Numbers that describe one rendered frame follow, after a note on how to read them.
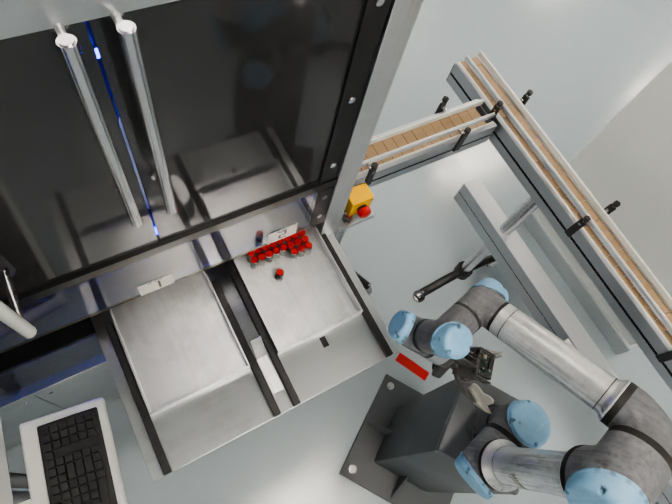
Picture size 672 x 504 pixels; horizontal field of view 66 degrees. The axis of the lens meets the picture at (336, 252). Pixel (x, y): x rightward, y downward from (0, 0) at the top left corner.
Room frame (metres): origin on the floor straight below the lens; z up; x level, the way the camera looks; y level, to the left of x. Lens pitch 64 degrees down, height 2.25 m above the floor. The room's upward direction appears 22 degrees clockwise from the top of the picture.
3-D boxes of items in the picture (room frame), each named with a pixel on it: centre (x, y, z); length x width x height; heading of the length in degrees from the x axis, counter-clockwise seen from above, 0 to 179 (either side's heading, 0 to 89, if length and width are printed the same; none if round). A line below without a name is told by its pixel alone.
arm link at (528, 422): (0.37, -0.60, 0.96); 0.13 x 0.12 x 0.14; 152
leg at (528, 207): (1.21, -0.59, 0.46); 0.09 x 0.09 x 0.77; 49
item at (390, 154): (1.11, -0.08, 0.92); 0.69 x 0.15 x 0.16; 139
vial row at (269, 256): (0.59, 0.15, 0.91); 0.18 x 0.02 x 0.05; 139
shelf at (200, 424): (0.36, 0.14, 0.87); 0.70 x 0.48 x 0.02; 139
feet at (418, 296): (1.21, -0.59, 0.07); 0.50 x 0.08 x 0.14; 139
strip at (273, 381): (0.28, 0.05, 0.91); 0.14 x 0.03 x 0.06; 49
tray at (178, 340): (0.28, 0.31, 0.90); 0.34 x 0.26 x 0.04; 49
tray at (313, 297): (0.53, 0.08, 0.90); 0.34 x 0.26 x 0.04; 49
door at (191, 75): (0.54, 0.21, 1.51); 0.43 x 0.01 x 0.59; 139
